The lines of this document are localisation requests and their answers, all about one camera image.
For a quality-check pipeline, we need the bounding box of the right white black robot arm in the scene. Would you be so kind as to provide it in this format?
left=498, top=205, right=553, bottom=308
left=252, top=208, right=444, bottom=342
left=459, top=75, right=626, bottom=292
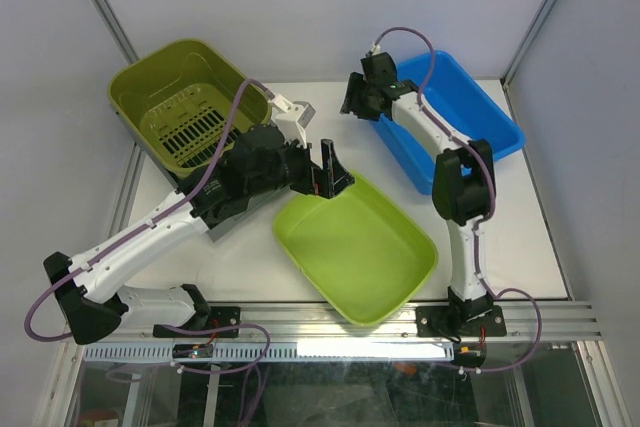
left=341, top=52, right=496, bottom=343

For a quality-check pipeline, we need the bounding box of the white slotted cable duct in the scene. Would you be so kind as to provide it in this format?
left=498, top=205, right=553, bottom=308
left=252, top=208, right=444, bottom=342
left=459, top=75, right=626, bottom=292
left=84, top=339, right=454, bottom=364

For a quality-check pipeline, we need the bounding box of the left aluminium frame post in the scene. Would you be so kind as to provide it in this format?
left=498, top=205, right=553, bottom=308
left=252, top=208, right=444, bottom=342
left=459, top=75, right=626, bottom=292
left=91, top=0, right=139, bottom=64

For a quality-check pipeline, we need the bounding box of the grey tray under basket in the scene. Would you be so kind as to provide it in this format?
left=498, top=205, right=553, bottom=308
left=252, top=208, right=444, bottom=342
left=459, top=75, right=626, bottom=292
left=118, top=107, right=276, bottom=242

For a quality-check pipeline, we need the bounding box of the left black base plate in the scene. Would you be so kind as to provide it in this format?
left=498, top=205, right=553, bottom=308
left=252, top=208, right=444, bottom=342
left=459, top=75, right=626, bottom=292
left=152, top=304, right=242, bottom=338

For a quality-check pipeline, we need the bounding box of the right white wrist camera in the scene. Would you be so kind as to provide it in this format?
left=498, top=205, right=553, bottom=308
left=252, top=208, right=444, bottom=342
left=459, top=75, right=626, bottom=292
left=365, top=44, right=383, bottom=58

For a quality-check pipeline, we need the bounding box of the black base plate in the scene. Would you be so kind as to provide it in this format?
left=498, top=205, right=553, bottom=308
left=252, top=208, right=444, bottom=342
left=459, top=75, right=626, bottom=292
left=152, top=304, right=242, bottom=338
left=415, top=305, right=507, bottom=341

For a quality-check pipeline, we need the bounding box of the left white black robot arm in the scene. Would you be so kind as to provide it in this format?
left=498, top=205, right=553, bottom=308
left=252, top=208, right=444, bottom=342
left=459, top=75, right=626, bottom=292
left=43, top=125, right=355, bottom=345

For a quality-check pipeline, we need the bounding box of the lime green shallow tub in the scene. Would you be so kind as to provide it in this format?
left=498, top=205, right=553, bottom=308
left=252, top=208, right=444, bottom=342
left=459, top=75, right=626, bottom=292
left=272, top=174, right=439, bottom=327

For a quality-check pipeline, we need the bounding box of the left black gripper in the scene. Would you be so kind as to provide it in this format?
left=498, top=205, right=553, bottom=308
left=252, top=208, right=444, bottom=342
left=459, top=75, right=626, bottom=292
left=248, top=134, right=355, bottom=200

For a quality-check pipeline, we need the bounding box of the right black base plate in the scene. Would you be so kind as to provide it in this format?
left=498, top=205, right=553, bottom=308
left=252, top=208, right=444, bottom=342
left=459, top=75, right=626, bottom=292
left=415, top=305, right=507, bottom=341

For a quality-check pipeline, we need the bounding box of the blue plastic tub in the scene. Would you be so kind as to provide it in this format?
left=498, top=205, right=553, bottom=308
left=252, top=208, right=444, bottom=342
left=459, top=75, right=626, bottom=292
left=370, top=50, right=525, bottom=195

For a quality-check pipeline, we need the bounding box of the olive green slotted basket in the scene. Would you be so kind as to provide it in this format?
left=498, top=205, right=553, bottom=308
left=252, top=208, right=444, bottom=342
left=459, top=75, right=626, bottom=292
left=107, top=39, right=245, bottom=185

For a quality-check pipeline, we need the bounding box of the aluminium mounting rail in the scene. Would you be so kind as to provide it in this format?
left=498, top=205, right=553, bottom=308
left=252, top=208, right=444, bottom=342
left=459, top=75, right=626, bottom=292
left=62, top=300, right=600, bottom=346

